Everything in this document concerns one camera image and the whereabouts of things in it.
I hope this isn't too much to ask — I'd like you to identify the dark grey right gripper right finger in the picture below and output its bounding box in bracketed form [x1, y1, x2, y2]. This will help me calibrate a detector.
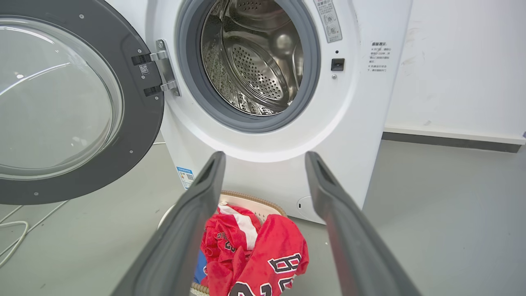
[305, 151, 422, 296]

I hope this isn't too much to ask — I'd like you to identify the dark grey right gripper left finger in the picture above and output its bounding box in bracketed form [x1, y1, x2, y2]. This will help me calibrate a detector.
[111, 151, 226, 296]

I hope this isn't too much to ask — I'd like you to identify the round black glass washer door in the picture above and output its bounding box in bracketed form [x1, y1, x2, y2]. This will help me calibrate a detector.
[0, 0, 165, 205]

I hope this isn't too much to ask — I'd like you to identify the white front-load washing machine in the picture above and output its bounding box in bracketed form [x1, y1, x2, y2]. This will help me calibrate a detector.
[105, 0, 413, 225]

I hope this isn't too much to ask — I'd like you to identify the silver door hinge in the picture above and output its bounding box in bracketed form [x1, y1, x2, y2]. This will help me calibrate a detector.
[131, 39, 182, 98]

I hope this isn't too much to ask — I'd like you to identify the blue garment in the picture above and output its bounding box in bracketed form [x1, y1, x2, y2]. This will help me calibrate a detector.
[194, 250, 208, 284]

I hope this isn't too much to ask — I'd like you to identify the round filter cover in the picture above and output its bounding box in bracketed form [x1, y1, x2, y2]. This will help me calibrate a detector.
[297, 196, 326, 221]

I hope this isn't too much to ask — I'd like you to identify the blue energy label sticker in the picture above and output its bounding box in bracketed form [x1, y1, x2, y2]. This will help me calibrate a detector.
[177, 166, 196, 190]

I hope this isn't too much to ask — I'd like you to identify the red basketball jersey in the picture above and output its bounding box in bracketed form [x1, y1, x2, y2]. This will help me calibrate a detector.
[201, 204, 309, 296]

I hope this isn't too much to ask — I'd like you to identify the white woven laundry basket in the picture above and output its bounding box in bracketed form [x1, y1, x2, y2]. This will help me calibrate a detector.
[158, 190, 288, 296]

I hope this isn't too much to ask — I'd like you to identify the steel washer drum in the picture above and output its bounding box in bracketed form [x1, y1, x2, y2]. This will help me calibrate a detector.
[201, 0, 305, 117]

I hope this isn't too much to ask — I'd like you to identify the black text notice sticker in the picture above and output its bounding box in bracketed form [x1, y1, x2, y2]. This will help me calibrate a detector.
[367, 41, 391, 73]

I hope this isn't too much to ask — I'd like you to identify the grey warning icon sticker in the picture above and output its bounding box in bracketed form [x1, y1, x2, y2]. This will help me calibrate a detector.
[314, 0, 343, 44]

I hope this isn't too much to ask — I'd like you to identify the white power cable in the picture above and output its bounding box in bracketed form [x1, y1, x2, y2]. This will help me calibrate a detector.
[0, 221, 29, 268]
[0, 200, 71, 256]

